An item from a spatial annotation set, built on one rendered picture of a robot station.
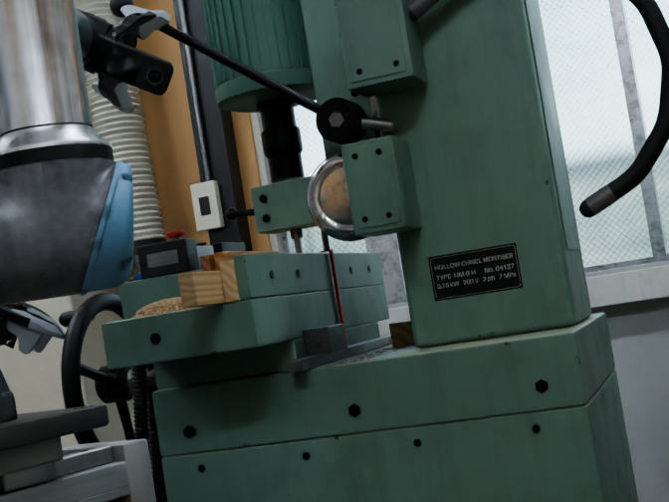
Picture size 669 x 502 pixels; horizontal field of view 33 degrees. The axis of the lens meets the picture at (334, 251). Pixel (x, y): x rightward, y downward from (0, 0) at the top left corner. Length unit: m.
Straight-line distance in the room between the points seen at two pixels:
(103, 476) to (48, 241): 0.24
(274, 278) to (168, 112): 1.86
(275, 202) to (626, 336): 1.40
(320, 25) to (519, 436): 0.65
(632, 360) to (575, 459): 1.49
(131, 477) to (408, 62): 0.65
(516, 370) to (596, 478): 0.16
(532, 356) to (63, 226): 0.62
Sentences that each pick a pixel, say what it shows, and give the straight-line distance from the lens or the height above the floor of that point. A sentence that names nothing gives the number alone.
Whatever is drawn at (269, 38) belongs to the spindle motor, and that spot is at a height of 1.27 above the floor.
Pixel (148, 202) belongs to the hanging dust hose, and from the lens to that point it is 3.14.
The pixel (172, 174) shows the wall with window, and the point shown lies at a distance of 3.25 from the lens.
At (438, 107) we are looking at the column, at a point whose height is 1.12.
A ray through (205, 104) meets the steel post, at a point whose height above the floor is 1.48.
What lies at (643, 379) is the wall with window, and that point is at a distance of 2.89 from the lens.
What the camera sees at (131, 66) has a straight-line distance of 1.52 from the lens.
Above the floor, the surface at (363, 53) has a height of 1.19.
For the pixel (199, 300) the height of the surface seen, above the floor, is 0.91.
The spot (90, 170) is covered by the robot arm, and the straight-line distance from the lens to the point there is 1.04.
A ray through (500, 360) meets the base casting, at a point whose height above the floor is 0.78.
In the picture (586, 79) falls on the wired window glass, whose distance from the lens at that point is 2.98.
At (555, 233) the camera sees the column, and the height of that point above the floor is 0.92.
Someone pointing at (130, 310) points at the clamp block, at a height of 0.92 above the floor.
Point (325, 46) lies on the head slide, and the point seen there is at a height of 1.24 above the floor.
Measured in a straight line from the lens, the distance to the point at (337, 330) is 1.54.
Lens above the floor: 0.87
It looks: 3 degrees up
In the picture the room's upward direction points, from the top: 9 degrees counter-clockwise
